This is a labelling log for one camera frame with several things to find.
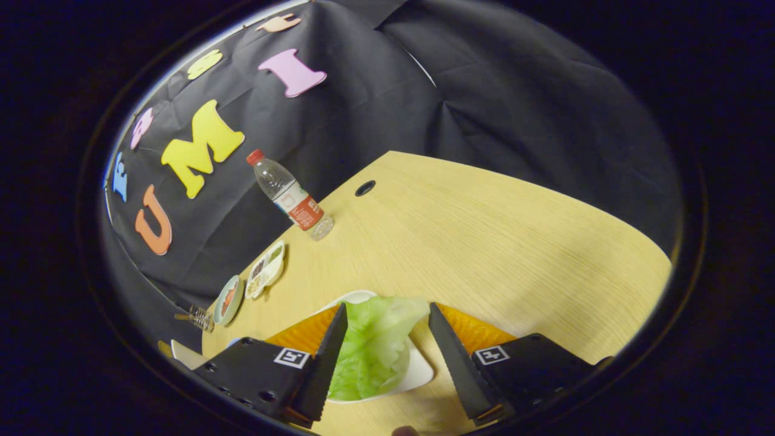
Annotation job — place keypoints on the red tomato slice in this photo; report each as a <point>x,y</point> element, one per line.
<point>229,298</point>

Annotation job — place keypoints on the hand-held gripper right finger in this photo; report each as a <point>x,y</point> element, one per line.
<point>463,369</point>

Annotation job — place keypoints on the white square plate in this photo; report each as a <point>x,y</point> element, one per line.
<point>418,369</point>

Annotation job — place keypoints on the clear utensil holder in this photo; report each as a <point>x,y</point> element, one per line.
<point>200,318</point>

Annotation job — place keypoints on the pale green round plate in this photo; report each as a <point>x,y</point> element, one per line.
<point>239,289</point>

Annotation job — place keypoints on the clear water bottle red label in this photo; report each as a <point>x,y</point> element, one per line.
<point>290,197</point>

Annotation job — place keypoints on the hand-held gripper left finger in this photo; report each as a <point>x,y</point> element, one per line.
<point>321,375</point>

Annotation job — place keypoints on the white toaster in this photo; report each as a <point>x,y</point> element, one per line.
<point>184,356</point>

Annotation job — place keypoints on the green lettuce leaf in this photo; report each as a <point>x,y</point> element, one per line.
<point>375,345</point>

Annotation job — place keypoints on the black table grommet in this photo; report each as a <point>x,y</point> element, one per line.
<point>365,188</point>

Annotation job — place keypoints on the black backdrop cloth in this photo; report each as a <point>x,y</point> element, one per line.
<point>484,109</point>

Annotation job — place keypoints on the white divided condiment dish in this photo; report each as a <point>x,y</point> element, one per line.
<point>266,269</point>

